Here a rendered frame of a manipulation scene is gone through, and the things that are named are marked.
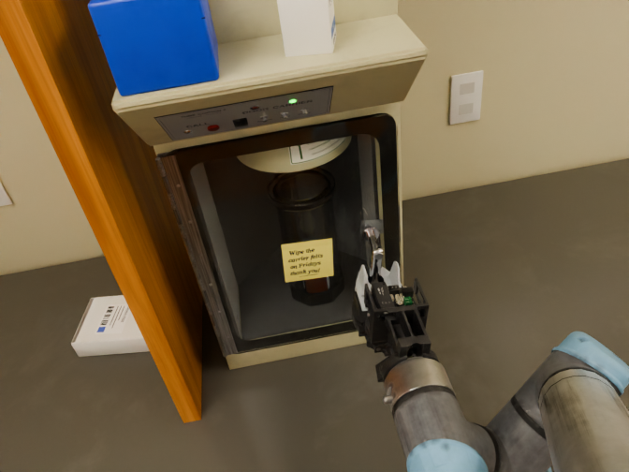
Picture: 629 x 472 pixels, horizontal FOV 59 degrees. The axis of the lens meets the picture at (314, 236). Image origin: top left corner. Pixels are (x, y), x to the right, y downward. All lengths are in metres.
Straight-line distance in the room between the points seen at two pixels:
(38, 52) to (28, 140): 0.67
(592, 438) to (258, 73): 0.43
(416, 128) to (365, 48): 0.69
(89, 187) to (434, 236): 0.78
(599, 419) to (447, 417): 0.17
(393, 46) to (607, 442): 0.40
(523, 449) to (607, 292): 0.55
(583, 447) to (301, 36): 0.44
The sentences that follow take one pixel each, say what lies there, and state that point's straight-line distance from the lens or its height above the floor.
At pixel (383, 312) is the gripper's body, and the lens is 0.70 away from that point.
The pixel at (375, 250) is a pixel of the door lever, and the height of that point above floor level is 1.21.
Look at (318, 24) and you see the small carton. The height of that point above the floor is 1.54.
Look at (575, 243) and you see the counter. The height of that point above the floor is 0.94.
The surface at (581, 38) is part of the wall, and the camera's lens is 1.36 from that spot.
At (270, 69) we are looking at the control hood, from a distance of 0.59.
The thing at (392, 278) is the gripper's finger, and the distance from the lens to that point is 0.81.
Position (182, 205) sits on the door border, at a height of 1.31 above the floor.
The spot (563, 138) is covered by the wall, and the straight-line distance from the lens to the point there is 1.46.
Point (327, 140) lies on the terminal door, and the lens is 0.73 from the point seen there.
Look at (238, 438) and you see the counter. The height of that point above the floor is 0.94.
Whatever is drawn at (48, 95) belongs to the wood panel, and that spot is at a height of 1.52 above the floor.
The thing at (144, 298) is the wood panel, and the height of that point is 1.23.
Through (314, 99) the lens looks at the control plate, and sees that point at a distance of 0.64.
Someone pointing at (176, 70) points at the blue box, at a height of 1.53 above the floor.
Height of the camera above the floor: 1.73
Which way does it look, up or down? 39 degrees down
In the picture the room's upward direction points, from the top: 9 degrees counter-clockwise
